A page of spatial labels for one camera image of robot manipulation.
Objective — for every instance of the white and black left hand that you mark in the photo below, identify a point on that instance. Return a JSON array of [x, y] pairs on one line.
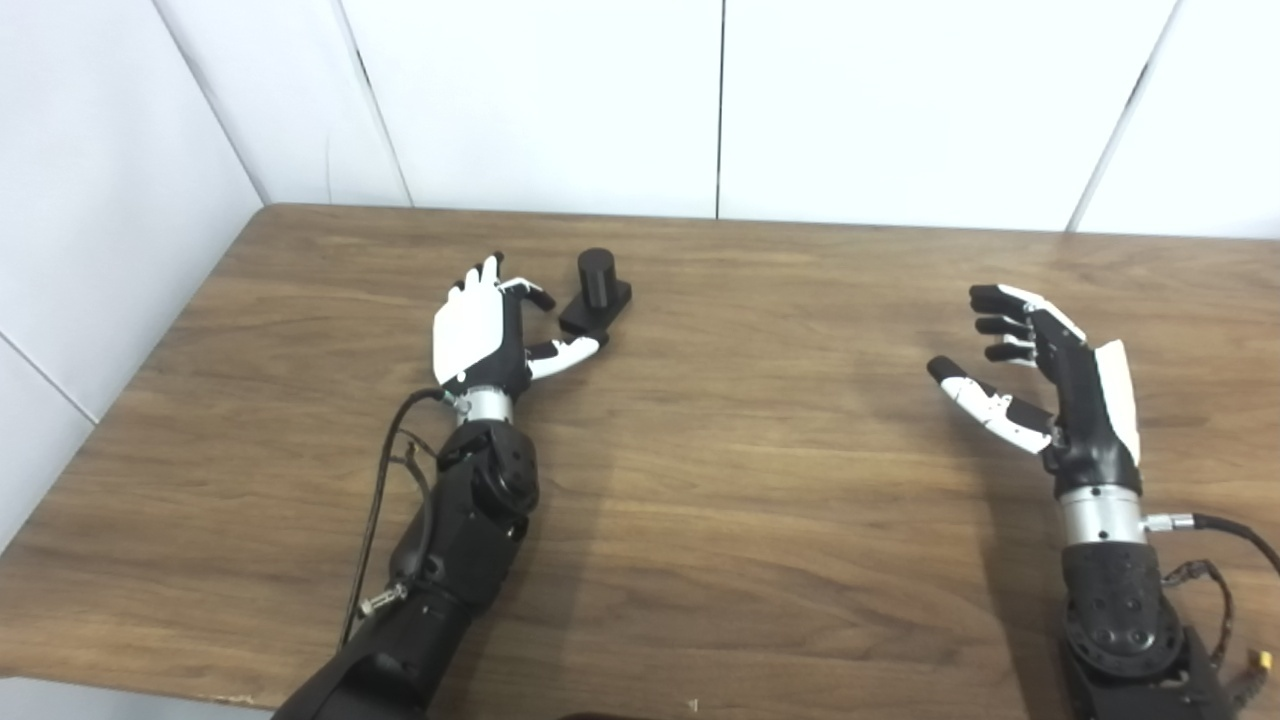
[[470, 335]]

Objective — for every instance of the white and black right hand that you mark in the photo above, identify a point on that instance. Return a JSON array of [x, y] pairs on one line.
[[1090, 420]]

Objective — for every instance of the black peg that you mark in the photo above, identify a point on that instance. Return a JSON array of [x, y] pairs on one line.
[[598, 275]]

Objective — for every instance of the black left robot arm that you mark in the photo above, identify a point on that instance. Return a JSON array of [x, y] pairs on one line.
[[470, 540]]

